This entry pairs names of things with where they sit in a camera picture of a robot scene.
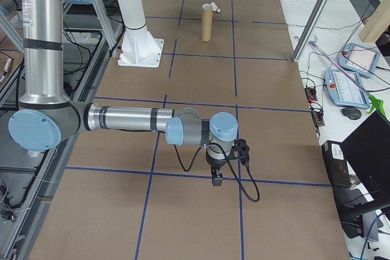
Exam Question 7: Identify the black monitor stand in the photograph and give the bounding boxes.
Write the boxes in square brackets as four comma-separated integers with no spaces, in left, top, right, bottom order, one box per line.
[337,192,390,222]

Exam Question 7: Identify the pale wooden beam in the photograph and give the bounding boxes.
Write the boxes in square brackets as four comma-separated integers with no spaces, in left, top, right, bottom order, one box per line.
[359,0,390,43]

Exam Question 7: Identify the white pillar with base plate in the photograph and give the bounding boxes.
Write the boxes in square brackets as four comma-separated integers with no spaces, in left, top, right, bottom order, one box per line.
[108,0,165,69]

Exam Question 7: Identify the black camera cable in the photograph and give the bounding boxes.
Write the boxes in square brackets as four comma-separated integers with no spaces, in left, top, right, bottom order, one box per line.
[218,143,261,203]
[174,144,203,172]

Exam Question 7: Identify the blue cable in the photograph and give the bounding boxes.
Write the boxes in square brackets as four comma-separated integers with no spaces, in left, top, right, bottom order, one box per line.
[358,211,385,260]

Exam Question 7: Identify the brown cardboard tube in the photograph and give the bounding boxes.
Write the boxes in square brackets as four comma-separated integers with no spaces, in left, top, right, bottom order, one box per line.
[200,3,215,43]

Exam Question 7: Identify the black computer mouse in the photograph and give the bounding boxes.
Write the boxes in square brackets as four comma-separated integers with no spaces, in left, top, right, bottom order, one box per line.
[340,107,363,121]

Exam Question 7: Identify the black frame cable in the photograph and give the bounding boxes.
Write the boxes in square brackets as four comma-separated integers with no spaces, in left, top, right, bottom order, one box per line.
[63,27,103,77]

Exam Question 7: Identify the black computer box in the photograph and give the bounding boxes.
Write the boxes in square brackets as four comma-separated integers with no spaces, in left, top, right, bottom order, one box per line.
[321,139,352,189]

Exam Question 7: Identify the grey-blue teach pendant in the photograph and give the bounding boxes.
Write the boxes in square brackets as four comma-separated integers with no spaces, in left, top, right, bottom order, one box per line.
[323,68,371,110]
[337,41,382,79]

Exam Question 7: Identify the aluminium profile post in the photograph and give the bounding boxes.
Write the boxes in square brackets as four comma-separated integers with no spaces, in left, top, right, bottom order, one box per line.
[291,0,349,63]

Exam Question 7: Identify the black orange terminal block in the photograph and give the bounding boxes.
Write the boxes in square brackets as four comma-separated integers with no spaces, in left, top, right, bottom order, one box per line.
[304,86,319,103]
[310,108,326,127]

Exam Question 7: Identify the white side table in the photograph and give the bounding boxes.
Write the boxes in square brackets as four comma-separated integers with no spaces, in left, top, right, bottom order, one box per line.
[275,0,390,260]

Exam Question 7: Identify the black monitor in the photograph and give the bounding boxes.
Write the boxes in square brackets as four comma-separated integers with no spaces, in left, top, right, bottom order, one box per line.
[339,108,390,202]

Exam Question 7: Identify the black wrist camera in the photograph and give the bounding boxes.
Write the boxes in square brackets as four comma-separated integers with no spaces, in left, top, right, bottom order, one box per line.
[229,138,251,164]

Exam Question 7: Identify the grabber stick with green handle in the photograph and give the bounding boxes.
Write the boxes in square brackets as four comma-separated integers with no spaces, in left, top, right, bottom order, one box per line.
[308,40,385,115]

